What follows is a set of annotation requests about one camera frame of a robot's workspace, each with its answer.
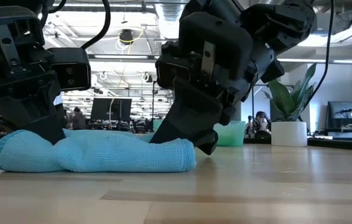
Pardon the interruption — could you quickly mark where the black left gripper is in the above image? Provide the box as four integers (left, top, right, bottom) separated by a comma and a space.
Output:
0, 5, 68, 146

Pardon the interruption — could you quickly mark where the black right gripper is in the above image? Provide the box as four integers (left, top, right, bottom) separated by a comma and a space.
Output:
149, 11, 286, 156

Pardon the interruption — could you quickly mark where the blue microfiber towel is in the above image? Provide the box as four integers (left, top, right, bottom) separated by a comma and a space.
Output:
0, 129, 198, 174

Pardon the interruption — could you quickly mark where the green mesh basket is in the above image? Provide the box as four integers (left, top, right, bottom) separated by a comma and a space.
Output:
152, 119, 247, 147

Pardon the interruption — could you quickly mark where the white building column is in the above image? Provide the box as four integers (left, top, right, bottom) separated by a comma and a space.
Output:
53, 92, 65, 106

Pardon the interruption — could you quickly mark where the person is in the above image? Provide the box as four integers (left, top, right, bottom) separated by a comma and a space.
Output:
246, 110, 272, 139
71, 106, 87, 131

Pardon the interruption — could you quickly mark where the black monitor back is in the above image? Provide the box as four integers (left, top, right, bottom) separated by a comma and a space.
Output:
90, 98, 132, 123

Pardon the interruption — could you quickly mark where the snake plant in white pot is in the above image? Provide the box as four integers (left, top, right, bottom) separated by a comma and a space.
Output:
262, 63, 318, 147

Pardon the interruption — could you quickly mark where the black ceiling device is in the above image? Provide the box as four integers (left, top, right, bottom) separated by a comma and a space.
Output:
119, 28, 135, 44

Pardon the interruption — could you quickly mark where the dark office monitor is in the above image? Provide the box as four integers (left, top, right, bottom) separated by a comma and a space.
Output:
327, 101, 352, 128

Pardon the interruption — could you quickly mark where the black office desk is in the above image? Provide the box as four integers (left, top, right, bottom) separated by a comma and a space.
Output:
318, 126, 352, 142

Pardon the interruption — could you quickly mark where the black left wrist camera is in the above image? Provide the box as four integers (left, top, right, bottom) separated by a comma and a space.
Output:
48, 47, 92, 92

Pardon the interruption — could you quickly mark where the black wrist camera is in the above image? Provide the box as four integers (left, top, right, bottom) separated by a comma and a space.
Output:
48, 47, 92, 92
155, 41, 195, 91

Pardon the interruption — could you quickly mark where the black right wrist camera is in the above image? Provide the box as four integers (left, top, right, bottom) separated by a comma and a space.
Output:
155, 41, 195, 91

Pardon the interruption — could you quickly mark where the black left camera cable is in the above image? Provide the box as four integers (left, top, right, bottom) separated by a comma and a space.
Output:
40, 0, 111, 50

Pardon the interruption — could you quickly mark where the black hanging cable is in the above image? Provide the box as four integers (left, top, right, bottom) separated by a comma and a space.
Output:
302, 0, 335, 108

